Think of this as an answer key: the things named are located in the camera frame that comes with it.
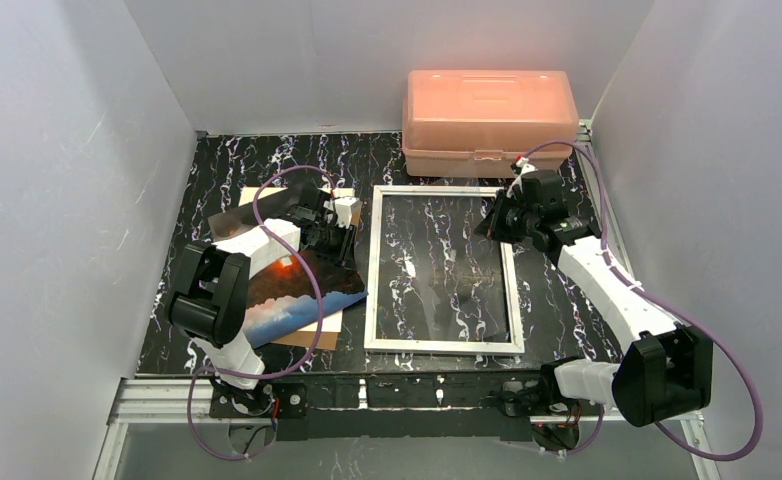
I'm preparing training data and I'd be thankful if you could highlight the clear glass sheet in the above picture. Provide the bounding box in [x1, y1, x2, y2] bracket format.
[376, 175, 517, 344]

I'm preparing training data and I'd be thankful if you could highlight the sunset landscape photo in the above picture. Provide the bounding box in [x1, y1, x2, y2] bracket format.
[208, 184, 368, 350]

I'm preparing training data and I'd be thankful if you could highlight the white picture frame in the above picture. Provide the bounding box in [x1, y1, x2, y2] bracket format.
[363, 184, 527, 356]

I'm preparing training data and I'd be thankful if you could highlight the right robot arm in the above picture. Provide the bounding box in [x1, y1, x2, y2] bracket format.
[475, 157, 713, 427]

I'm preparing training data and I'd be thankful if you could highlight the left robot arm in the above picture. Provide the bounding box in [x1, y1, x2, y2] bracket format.
[164, 185, 367, 391]

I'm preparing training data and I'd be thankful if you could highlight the pink plastic storage box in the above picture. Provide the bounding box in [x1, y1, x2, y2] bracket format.
[401, 70, 579, 178]

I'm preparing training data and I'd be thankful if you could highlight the brown backing board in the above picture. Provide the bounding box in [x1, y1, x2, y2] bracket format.
[237, 186, 363, 351]

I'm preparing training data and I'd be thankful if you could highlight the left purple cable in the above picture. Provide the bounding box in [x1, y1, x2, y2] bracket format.
[187, 165, 339, 463]

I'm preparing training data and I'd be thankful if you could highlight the purple cable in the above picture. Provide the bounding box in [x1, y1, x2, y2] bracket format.
[516, 140, 765, 464]
[187, 165, 339, 463]

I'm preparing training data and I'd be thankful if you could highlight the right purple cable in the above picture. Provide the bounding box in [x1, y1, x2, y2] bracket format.
[516, 140, 765, 464]

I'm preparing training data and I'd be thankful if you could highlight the aluminium rail base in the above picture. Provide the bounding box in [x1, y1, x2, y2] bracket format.
[107, 374, 705, 443]

